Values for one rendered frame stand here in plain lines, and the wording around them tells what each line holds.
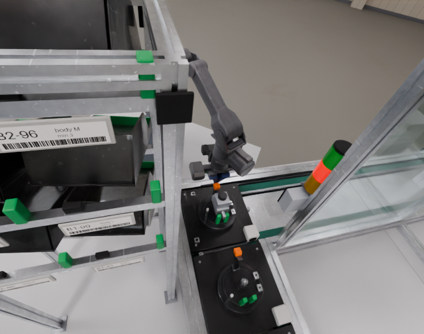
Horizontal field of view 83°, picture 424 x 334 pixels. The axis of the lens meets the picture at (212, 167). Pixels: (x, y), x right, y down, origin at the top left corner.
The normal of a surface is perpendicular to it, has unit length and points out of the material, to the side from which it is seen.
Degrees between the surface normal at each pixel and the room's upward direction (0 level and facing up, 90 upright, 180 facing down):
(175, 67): 90
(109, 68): 90
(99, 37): 65
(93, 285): 0
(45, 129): 90
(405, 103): 90
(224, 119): 23
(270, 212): 0
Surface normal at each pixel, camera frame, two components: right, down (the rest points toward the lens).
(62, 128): 0.25, 0.76
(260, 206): 0.13, -0.63
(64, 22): 0.13, 0.44
